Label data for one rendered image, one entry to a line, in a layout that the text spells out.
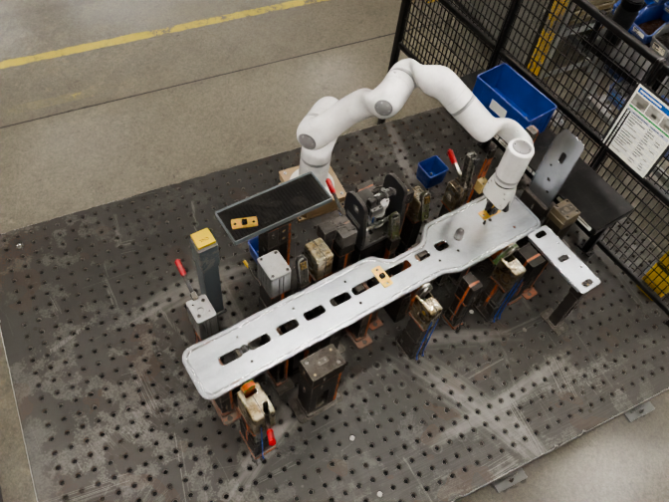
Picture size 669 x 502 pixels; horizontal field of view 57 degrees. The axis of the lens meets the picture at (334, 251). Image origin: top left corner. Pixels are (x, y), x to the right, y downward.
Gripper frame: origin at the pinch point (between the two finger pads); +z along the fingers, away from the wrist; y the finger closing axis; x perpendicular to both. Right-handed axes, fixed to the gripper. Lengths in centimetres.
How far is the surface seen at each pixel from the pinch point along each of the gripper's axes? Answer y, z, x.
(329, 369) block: 20, 6, -81
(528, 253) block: 17.8, 11.1, 6.8
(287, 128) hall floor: -159, 111, 13
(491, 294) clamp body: 20.3, 24.5, -7.9
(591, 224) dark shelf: 21.8, 6.1, 33.2
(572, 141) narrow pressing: 1.8, -22.3, 26.6
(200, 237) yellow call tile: -34, -6, -96
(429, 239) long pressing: -4.3, 9.3, -22.5
